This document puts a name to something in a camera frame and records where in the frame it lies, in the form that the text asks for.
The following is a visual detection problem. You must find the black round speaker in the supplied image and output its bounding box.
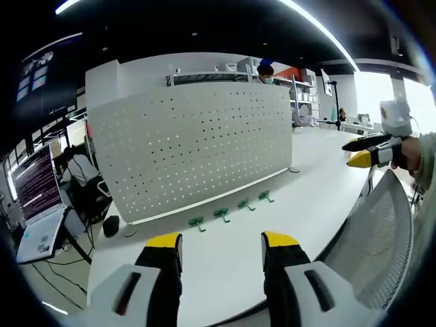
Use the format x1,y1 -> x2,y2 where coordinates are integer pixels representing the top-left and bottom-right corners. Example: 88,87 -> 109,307
102,215 -> 121,238

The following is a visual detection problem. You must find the white perforated mounting plate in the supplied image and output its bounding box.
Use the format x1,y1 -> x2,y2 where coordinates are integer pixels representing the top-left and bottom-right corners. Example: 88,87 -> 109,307
84,80 -> 301,238

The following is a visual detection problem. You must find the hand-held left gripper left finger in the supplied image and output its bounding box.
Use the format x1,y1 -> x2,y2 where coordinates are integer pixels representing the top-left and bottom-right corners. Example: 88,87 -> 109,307
87,231 -> 183,327

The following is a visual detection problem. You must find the black tripod stand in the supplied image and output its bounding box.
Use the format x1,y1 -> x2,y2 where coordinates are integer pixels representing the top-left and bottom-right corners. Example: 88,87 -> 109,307
316,80 -> 343,132

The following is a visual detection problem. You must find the black floor cable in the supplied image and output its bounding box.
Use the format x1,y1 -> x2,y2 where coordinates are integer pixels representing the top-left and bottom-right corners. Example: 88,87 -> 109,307
30,217 -> 95,296

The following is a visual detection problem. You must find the grey mesh office chair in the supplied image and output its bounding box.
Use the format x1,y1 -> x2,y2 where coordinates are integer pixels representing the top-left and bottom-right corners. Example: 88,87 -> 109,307
319,168 -> 415,311

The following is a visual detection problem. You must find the wall screen panel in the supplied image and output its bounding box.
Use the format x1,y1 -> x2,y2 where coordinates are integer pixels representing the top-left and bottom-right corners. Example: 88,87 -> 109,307
16,50 -> 55,103

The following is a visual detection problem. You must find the long ceiling light strip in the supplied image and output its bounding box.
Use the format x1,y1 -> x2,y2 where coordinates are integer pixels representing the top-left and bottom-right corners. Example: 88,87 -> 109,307
279,0 -> 359,73

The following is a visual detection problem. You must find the open white laptop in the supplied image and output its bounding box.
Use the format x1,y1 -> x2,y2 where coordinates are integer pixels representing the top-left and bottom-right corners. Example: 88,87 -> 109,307
10,144 -> 68,265

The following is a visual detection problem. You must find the person's right hand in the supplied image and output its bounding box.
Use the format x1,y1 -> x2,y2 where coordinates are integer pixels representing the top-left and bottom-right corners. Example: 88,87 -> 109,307
390,136 -> 424,174

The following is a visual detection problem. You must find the white storage shelf unit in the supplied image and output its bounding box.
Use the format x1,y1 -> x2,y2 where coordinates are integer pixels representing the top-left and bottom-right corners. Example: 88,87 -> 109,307
274,66 -> 321,127

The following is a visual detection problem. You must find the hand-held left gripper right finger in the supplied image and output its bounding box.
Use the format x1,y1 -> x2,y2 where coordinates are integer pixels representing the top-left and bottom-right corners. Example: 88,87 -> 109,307
260,230 -> 383,327

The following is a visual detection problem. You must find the white office chair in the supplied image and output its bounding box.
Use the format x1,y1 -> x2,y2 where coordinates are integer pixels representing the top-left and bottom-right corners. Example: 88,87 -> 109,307
96,180 -> 112,199

